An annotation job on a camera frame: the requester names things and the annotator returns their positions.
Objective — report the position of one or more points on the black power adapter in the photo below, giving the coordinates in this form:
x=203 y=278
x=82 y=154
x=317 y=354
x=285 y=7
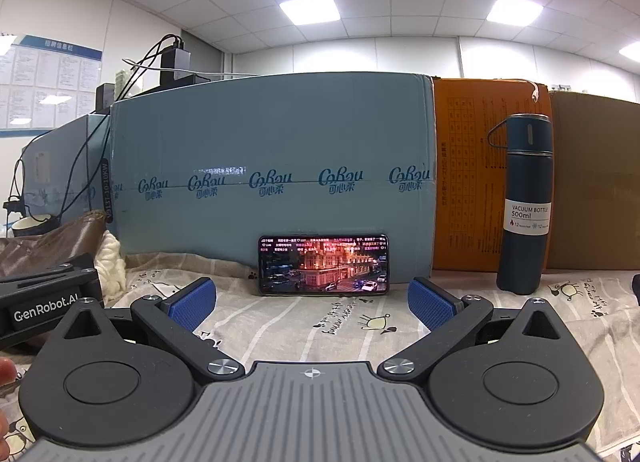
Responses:
x=176 y=60

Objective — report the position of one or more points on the printed beige bed sheet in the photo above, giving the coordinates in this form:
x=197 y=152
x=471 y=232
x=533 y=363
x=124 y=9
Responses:
x=320 y=322

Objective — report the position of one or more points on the blue framed wall notice board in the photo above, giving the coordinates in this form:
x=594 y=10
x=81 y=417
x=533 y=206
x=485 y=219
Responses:
x=45 y=86

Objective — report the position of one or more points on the person's left hand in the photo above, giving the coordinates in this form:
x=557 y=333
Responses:
x=5 y=373

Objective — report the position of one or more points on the small black box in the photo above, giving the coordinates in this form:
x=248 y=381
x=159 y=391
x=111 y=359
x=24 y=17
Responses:
x=105 y=96

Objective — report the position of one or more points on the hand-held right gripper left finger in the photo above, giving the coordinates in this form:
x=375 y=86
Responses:
x=195 y=304

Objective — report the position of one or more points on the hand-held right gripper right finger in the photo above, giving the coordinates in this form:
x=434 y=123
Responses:
x=430 y=304

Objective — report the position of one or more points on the ceiling light panel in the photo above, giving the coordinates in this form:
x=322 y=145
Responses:
x=515 y=10
x=310 y=7
x=631 y=49

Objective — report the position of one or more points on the large blue cardboard box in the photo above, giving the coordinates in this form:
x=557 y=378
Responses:
x=275 y=141

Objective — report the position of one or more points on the black flat device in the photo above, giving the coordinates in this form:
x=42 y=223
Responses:
x=175 y=82

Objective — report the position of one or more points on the black smartphone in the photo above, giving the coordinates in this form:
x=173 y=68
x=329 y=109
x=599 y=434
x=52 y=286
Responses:
x=322 y=266

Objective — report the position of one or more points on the dark blue vacuum bottle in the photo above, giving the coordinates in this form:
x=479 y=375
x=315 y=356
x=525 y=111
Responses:
x=525 y=176

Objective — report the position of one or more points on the black mug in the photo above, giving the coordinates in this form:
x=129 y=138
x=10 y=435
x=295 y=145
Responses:
x=31 y=228

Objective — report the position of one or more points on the brown cardboard box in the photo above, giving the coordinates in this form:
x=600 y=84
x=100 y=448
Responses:
x=595 y=181

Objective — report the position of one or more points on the brown leather jacket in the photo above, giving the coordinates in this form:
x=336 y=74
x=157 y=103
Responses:
x=55 y=242

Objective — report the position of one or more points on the orange cardboard box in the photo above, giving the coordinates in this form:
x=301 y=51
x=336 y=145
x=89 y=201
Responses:
x=465 y=166

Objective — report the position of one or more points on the small grey-blue cardboard box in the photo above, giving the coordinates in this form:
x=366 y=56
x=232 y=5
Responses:
x=60 y=166

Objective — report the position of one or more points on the white knitted sweater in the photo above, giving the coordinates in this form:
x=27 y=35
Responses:
x=112 y=262

